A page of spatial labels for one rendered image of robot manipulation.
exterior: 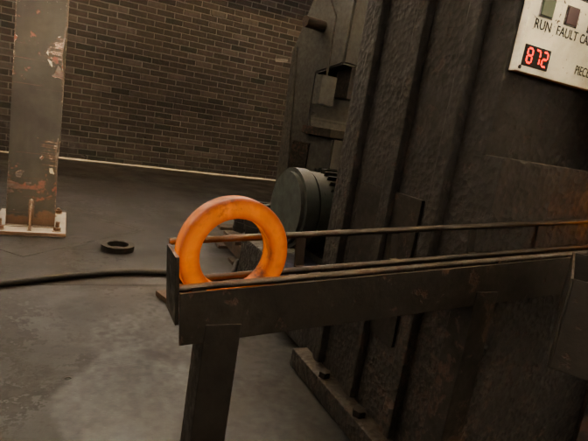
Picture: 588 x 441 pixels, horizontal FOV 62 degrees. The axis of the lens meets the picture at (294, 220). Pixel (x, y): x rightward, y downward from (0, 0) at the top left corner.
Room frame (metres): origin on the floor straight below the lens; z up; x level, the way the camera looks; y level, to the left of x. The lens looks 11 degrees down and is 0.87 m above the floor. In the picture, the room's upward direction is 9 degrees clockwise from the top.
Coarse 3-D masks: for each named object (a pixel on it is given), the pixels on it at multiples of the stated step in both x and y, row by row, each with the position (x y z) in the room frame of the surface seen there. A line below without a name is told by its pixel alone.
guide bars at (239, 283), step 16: (512, 256) 0.99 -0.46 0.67; (528, 256) 1.01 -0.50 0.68; (544, 256) 1.03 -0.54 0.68; (560, 256) 1.05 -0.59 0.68; (320, 272) 0.80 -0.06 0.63; (336, 272) 0.81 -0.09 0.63; (352, 272) 0.82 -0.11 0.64; (368, 272) 0.84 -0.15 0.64; (384, 272) 0.85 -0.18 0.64; (192, 288) 0.70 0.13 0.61; (208, 288) 0.71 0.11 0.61; (224, 288) 0.72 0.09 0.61
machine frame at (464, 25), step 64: (384, 0) 1.57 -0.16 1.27; (448, 0) 1.35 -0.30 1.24; (512, 0) 1.15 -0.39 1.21; (384, 64) 1.56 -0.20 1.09; (448, 64) 1.30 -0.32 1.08; (384, 128) 1.50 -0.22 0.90; (448, 128) 1.21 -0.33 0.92; (512, 128) 1.16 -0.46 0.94; (576, 128) 1.25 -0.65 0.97; (384, 192) 1.40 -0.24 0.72; (448, 192) 1.20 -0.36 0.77; (512, 192) 1.11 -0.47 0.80; (576, 192) 1.20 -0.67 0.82; (384, 256) 1.37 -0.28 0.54; (384, 320) 1.32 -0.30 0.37; (512, 320) 1.15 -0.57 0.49; (320, 384) 1.47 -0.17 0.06; (384, 384) 1.29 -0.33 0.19; (512, 384) 1.18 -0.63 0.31; (576, 384) 1.30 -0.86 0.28
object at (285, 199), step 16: (288, 176) 2.25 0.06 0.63; (304, 176) 2.17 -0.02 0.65; (320, 176) 2.24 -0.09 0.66; (336, 176) 2.28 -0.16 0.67; (288, 192) 2.22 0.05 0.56; (304, 192) 2.12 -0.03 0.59; (320, 192) 2.15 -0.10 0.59; (272, 208) 2.36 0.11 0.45; (288, 208) 2.20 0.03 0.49; (304, 208) 2.10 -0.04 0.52; (320, 208) 2.13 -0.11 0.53; (288, 224) 2.18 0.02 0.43; (304, 224) 2.08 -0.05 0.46; (320, 224) 2.13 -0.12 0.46; (288, 240) 2.15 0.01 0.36; (320, 240) 2.17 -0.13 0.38; (240, 256) 2.55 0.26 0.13; (256, 256) 2.34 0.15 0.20; (320, 256) 2.22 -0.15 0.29; (304, 336) 1.79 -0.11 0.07
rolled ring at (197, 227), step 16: (208, 208) 0.72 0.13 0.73; (224, 208) 0.73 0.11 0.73; (240, 208) 0.74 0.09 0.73; (256, 208) 0.76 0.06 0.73; (192, 224) 0.71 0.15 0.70; (208, 224) 0.72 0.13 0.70; (256, 224) 0.76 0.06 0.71; (272, 224) 0.77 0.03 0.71; (192, 240) 0.71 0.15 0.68; (272, 240) 0.77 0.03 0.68; (192, 256) 0.71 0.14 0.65; (272, 256) 0.78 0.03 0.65; (192, 272) 0.71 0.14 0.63; (256, 272) 0.78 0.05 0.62; (272, 272) 0.78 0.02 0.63
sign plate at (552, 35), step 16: (528, 0) 1.13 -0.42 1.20; (560, 0) 1.16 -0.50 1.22; (576, 0) 1.18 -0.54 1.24; (528, 16) 1.12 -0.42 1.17; (544, 16) 1.14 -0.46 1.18; (560, 16) 1.16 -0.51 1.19; (528, 32) 1.13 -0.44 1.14; (544, 32) 1.15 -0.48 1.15; (560, 32) 1.17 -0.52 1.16; (576, 32) 1.19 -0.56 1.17; (544, 48) 1.15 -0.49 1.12; (560, 48) 1.17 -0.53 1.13; (576, 48) 1.19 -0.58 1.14; (512, 64) 1.13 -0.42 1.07; (528, 64) 1.13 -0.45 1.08; (544, 64) 1.15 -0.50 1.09; (560, 64) 1.18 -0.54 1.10; (576, 64) 1.20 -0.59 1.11; (560, 80) 1.18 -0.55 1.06; (576, 80) 1.21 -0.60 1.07
